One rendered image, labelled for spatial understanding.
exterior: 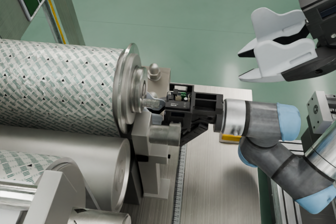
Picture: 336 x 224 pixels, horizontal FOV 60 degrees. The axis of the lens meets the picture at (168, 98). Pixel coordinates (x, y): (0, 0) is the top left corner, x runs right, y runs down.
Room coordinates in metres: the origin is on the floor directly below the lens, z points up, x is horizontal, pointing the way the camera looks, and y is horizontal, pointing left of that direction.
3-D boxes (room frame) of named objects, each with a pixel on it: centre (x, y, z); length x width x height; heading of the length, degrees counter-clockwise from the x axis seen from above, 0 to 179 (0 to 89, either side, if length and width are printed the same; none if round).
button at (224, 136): (0.43, -0.19, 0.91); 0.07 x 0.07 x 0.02; 83
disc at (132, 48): (0.30, 0.06, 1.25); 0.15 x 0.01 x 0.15; 173
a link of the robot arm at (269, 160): (0.32, -0.22, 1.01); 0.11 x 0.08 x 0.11; 40
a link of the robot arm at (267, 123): (0.33, -0.21, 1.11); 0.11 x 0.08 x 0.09; 83
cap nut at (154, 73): (0.53, 0.04, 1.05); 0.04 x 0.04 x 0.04
